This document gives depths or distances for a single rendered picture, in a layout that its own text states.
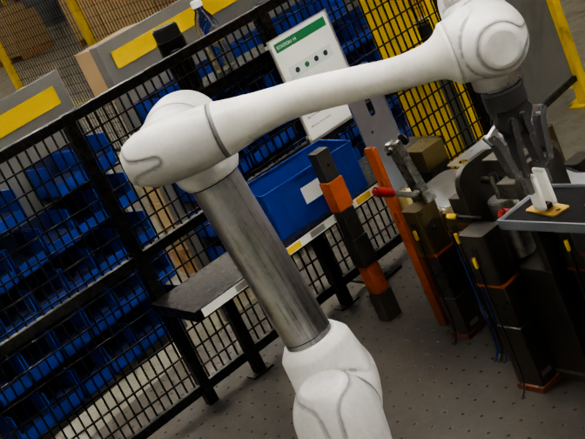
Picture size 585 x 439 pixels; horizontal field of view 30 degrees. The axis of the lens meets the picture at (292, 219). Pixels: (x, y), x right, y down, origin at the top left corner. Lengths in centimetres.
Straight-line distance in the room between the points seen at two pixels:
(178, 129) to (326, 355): 56
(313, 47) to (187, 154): 126
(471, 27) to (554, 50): 433
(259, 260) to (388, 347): 77
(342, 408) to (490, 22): 74
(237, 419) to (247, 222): 84
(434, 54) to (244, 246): 59
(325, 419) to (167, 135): 57
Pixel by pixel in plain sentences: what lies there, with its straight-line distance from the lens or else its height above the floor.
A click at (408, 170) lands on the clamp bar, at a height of 114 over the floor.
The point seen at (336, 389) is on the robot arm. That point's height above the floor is 102.
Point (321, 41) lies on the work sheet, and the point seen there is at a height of 138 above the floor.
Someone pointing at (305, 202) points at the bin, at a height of 108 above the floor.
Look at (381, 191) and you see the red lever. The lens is 247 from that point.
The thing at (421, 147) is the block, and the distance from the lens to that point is 290.
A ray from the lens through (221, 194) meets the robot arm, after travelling 204.
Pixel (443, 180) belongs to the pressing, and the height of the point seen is 100.
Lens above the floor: 192
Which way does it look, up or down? 18 degrees down
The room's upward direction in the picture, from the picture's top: 25 degrees counter-clockwise
